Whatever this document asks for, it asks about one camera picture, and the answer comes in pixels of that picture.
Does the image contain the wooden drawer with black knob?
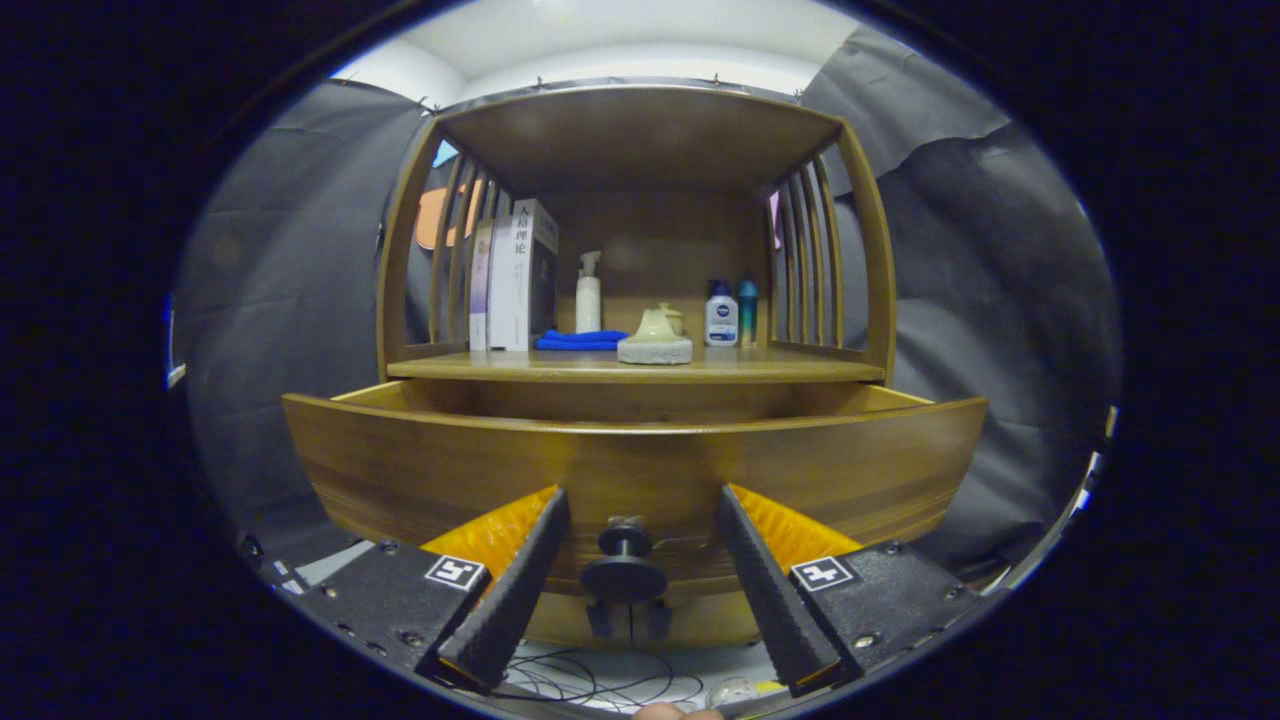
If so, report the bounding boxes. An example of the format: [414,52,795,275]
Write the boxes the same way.
[283,380,989,646]

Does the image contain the white pump bottle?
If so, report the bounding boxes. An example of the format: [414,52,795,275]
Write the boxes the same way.
[575,250,603,334]

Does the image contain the folded blue cloth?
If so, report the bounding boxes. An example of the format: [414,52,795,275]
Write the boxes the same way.
[535,329,629,352]

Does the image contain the thick white book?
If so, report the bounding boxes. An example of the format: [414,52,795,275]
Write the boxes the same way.
[488,198,560,352]

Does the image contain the wooden cabinet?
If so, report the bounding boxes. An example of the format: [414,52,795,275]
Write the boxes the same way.
[375,85,898,649]

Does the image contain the black box with white stickers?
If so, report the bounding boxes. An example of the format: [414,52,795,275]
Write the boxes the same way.
[262,555,321,599]

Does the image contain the white lotion bottle blue cap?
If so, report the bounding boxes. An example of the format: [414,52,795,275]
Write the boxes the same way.
[704,280,740,348]

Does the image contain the black floor cables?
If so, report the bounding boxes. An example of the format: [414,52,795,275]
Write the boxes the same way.
[500,648,706,713]

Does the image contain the wooden countertop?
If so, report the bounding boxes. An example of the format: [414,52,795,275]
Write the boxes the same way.
[387,345,886,384]

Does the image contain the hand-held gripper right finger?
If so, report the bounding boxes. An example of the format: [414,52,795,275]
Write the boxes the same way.
[715,484,986,698]

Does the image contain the beige figurine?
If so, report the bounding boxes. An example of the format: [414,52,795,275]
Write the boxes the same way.
[617,305,694,366]

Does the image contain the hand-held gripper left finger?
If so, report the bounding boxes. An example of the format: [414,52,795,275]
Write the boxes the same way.
[300,487,571,693]

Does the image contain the thin pale purple book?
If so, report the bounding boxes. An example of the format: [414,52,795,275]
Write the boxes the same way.
[468,218,495,351]

